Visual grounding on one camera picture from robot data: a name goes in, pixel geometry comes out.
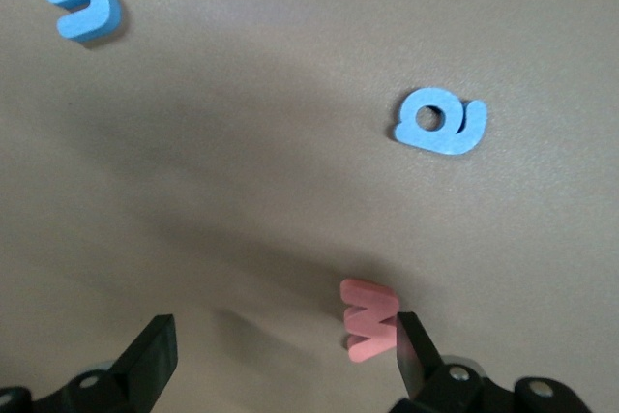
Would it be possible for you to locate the blue foam small letter a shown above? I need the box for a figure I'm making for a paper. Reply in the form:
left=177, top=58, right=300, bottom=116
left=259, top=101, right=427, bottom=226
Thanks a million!
left=392, top=87, right=488, bottom=157

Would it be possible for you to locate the red foam small letter w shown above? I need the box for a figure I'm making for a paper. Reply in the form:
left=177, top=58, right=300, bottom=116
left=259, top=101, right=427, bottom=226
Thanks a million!
left=339, top=279, right=401, bottom=364

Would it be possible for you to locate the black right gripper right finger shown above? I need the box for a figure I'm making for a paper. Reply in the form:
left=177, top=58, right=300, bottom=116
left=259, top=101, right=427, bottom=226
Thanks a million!
left=391, top=311, right=518, bottom=413

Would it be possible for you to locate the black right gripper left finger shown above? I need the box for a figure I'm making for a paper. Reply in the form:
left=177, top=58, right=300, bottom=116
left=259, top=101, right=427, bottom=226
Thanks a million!
left=33, top=314, right=179, bottom=413

